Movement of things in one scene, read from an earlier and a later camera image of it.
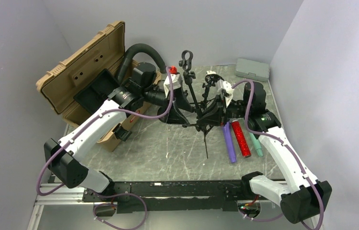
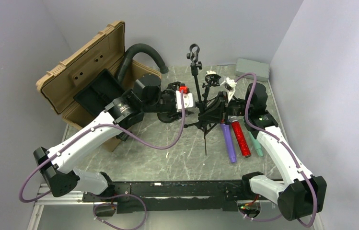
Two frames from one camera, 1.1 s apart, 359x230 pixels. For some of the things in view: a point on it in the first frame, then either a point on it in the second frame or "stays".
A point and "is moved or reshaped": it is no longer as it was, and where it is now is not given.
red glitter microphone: [244, 147] stays
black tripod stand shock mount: [212, 80] stays
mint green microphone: [257, 144] stays
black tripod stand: [187, 56] is moved or reshaped
